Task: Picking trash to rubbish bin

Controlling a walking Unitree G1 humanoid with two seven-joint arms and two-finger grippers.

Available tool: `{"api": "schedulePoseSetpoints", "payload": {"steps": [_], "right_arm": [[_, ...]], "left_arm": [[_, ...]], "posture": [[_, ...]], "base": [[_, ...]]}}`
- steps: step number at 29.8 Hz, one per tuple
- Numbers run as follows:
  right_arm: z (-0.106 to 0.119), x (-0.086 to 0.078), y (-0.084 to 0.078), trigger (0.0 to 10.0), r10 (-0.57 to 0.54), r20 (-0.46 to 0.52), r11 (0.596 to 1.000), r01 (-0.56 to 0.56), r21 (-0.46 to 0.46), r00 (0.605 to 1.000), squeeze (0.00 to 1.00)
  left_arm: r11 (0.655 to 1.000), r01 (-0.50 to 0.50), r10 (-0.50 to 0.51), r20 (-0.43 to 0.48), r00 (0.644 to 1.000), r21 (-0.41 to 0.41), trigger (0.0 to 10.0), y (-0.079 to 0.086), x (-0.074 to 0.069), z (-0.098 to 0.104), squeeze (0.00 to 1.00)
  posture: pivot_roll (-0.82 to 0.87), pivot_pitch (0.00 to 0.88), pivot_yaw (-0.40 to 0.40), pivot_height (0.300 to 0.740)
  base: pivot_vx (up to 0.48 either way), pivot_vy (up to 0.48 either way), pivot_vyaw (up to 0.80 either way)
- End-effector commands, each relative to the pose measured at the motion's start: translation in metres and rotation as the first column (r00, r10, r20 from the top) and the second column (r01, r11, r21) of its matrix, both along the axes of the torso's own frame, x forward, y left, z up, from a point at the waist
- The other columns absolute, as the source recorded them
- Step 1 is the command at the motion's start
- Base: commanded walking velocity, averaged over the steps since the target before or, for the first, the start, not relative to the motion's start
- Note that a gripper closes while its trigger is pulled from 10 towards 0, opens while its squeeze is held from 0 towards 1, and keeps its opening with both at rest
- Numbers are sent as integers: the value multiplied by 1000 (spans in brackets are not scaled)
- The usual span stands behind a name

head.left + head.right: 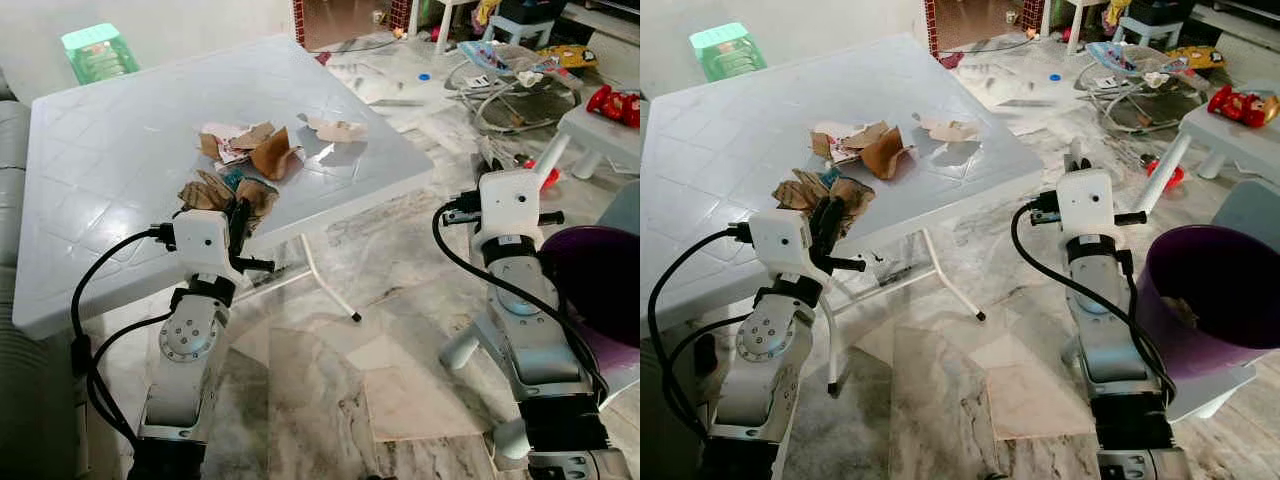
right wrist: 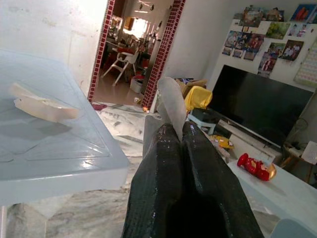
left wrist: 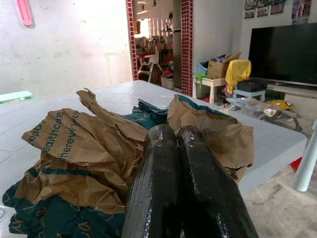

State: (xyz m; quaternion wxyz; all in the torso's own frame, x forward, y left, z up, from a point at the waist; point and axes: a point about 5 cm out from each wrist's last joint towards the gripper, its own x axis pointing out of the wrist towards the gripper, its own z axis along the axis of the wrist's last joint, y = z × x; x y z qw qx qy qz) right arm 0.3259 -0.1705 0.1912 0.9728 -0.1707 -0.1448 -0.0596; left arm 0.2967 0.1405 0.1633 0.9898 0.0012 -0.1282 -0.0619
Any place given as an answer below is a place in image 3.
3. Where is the white plastic storage box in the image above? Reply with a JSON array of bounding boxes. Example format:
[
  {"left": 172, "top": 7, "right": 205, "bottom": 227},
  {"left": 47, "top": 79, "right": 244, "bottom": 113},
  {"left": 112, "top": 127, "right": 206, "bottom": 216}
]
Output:
[{"left": 160, "top": 75, "right": 175, "bottom": 90}]

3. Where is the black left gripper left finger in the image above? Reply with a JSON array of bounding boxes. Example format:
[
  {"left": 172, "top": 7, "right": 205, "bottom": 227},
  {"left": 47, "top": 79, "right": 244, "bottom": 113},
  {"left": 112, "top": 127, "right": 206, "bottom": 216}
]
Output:
[{"left": 121, "top": 123, "right": 183, "bottom": 238}]

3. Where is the yellow cloth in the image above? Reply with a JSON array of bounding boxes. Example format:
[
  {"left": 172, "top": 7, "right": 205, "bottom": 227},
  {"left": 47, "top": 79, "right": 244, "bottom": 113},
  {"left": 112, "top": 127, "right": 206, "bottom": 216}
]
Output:
[{"left": 225, "top": 59, "right": 252, "bottom": 95}]

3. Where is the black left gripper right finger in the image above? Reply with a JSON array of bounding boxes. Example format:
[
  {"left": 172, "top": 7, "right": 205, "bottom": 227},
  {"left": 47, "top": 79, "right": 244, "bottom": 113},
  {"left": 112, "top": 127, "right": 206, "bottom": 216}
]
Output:
[{"left": 176, "top": 125, "right": 259, "bottom": 238}]

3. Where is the green plastic tray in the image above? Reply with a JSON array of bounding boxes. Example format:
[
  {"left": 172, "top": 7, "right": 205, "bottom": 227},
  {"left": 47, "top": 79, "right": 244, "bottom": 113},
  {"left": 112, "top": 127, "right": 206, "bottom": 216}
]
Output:
[{"left": 0, "top": 91, "right": 35, "bottom": 105}]

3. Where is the black box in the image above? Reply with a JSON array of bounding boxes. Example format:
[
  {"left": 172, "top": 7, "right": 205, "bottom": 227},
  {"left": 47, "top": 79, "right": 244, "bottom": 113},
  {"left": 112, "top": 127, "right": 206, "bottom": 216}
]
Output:
[{"left": 237, "top": 79, "right": 265, "bottom": 91}]

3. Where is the white baby high chair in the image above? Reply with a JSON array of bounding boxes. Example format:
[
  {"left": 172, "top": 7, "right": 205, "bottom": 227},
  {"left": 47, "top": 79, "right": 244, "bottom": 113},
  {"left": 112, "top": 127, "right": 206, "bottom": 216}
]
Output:
[{"left": 137, "top": 45, "right": 164, "bottom": 83}]

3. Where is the grey metal table leg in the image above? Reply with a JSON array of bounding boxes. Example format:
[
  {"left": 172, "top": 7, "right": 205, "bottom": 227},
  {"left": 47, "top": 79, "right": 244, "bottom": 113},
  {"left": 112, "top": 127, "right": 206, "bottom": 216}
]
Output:
[{"left": 293, "top": 125, "right": 317, "bottom": 192}]

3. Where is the wall photo poster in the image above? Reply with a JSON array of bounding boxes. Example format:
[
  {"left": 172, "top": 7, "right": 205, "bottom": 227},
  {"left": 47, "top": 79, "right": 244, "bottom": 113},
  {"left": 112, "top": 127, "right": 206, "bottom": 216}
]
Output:
[
  {"left": 292, "top": 0, "right": 312, "bottom": 25},
  {"left": 244, "top": 0, "right": 256, "bottom": 19},
  {"left": 270, "top": 0, "right": 284, "bottom": 15},
  {"left": 257, "top": 0, "right": 269, "bottom": 18}
]

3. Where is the yellow stuffed toy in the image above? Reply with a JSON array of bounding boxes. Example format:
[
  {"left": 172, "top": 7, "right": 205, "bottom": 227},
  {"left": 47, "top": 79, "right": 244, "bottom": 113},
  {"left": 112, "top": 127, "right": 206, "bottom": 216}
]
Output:
[{"left": 269, "top": 99, "right": 296, "bottom": 111}]

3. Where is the blue plastic storage bin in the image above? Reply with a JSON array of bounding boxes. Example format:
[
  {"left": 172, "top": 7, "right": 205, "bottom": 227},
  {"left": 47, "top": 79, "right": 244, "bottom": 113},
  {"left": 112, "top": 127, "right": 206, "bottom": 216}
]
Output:
[{"left": 197, "top": 60, "right": 209, "bottom": 76}]

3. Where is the pink plastic wall hanger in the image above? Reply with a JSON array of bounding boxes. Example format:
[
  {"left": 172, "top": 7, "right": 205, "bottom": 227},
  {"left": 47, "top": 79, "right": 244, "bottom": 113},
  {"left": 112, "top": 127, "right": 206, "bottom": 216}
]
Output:
[{"left": 16, "top": 0, "right": 34, "bottom": 26}]

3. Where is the small white side table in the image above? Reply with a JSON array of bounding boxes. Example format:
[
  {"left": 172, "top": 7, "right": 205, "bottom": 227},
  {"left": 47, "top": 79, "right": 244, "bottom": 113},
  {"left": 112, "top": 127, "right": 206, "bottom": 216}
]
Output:
[{"left": 192, "top": 75, "right": 227, "bottom": 104}]

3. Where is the brown cardboard box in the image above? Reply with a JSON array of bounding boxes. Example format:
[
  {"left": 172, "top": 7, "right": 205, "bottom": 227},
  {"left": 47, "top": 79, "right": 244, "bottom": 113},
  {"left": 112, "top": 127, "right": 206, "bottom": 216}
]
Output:
[{"left": 207, "top": 51, "right": 242, "bottom": 80}]

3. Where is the grey baby bouncer seat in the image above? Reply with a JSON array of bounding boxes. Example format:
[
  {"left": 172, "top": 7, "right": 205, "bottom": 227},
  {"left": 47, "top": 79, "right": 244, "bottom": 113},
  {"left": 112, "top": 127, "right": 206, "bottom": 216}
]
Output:
[{"left": 225, "top": 97, "right": 303, "bottom": 132}]

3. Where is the brown paper bag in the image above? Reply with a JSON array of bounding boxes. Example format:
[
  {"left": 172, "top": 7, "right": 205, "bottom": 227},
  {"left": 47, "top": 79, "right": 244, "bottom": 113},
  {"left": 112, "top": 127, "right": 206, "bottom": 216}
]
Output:
[{"left": 1, "top": 87, "right": 255, "bottom": 238}]

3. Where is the white television console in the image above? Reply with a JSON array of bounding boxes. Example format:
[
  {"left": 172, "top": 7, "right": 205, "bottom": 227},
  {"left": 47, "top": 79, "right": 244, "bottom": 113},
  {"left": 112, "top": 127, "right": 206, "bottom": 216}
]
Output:
[{"left": 265, "top": 83, "right": 317, "bottom": 118}]

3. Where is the black flat screen television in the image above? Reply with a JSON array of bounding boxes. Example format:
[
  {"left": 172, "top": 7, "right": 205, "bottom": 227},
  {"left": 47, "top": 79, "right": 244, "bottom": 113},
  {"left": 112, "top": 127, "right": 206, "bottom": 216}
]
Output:
[{"left": 248, "top": 22, "right": 317, "bottom": 85}]

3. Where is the light blue plastic stool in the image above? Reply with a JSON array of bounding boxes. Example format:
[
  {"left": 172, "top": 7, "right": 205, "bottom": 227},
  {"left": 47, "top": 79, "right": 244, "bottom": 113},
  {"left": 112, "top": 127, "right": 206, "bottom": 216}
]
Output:
[{"left": 232, "top": 88, "right": 266, "bottom": 103}]

